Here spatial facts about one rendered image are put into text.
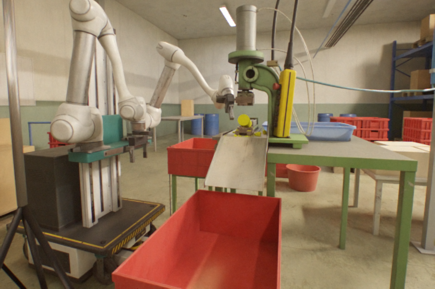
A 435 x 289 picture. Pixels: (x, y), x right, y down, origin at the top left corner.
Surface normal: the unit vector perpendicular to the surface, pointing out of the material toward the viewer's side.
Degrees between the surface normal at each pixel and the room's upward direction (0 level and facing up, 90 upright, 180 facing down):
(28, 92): 90
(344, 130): 100
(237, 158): 30
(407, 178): 90
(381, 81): 90
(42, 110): 90
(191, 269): 0
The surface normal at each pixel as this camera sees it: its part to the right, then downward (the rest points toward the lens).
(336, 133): -0.26, 0.25
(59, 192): 0.96, 0.03
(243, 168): -0.14, -0.82
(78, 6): 0.14, -0.02
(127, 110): 0.17, 0.23
